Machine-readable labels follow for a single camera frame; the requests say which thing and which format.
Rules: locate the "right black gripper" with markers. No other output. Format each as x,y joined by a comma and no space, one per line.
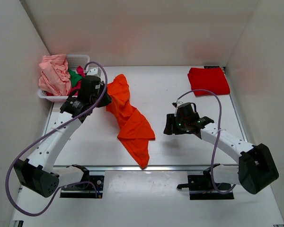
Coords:
170,128

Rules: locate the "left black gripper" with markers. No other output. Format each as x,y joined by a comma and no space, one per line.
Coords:
107,99

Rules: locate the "orange t shirt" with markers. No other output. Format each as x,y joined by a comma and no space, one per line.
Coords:
135,132

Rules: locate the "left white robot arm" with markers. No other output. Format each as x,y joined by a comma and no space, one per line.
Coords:
36,172

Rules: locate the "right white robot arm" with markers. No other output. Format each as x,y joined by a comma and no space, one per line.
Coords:
255,168

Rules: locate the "magenta t shirt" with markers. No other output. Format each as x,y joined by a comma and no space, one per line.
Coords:
81,71

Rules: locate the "green t shirt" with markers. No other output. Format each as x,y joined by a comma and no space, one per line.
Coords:
74,77

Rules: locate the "white plastic basket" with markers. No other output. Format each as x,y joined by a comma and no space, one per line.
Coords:
74,60

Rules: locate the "pink t shirt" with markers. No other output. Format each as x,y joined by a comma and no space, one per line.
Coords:
55,78

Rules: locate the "folded red t shirt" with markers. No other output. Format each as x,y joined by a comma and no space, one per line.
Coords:
212,79

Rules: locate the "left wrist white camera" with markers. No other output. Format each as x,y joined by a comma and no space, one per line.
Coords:
93,71

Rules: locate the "wrist white camera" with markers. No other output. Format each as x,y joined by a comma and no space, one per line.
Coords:
176,104
93,71

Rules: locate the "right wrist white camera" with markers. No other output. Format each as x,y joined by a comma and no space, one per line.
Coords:
176,104

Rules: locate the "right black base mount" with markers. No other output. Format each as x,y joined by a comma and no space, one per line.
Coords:
200,186

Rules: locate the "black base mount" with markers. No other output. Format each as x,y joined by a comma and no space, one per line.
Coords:
76,181
200,186

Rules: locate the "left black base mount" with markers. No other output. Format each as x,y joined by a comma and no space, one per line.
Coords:
76,181

